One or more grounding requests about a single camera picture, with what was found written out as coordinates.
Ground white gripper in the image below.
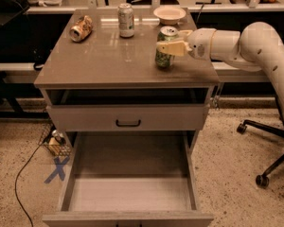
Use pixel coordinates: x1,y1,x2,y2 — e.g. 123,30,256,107
156,28,216,61

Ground green soda can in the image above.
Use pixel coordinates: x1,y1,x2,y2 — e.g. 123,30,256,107
155,26,178,69

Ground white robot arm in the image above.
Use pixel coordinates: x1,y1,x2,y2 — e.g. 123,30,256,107
156,22,284,119

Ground white green upright can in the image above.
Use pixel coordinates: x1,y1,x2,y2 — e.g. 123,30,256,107
117,3,134,38

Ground grey drawer cabinet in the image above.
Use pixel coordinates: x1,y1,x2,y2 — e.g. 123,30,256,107
33,8,221,227

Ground closed top drawer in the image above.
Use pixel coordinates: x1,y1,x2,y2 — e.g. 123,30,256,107
47,104,209,131

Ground orange can lying down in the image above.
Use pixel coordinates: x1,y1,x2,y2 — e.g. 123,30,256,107
69,15,93,43

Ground open middle drawer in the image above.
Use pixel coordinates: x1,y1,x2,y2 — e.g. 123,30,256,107
43,131,213,227

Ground white bowl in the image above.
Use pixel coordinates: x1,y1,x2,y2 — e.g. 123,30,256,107
153,7,186,26

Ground black office chair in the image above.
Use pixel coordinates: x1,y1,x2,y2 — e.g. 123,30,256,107
236,95,284,189

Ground blue tape cross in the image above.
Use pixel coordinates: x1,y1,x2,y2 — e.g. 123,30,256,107
44,156,70,183

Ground black drawer handle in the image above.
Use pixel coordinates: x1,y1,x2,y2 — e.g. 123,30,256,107
115,119,141,128

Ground wire basket with items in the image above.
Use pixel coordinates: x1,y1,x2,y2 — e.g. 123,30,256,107
38,124,72,156

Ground black floor cable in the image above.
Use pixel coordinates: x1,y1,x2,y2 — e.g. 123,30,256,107
14,142,45,227

